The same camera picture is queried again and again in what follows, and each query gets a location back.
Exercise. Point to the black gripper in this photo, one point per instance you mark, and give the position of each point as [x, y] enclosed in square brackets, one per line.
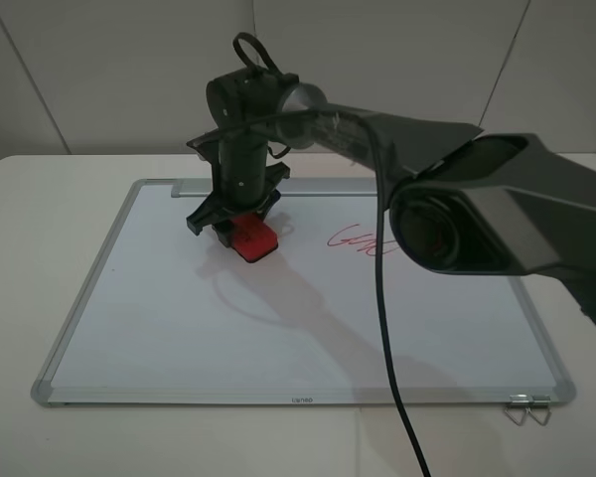
[242, 181]

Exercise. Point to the red whiteboard eraser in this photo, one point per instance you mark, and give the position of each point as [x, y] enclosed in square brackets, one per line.
[252, 238]

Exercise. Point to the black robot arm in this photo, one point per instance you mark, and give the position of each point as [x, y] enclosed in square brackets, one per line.
[460, 202]

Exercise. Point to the grey aluminium marker tray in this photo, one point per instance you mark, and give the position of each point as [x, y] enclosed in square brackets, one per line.
[364, 186]

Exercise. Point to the left silver binder clip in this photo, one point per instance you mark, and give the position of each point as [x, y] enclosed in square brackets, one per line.
[516, 409]

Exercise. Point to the silver binder clip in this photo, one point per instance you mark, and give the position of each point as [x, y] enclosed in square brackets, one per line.
[539, 409]
[516, 409]

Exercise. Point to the right silver binder clip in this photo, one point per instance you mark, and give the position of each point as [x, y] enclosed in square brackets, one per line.
[539, 409]

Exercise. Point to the white whiteboard with aluminium frame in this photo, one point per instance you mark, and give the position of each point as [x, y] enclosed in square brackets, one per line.
[167, 317]

